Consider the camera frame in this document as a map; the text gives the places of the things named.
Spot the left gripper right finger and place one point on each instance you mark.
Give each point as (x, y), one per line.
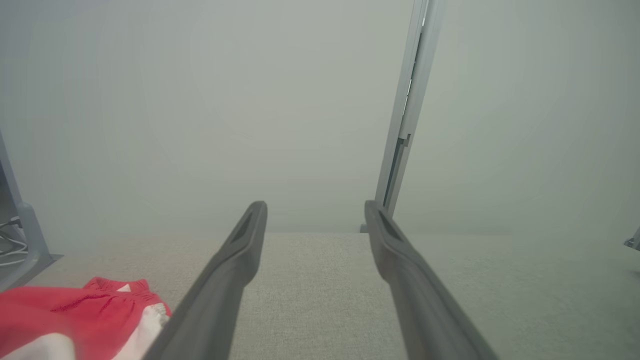
(430, 320)

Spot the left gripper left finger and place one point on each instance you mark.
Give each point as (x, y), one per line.
(215, 310)

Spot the red white basketball shorts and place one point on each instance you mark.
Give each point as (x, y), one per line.
(75, 310)

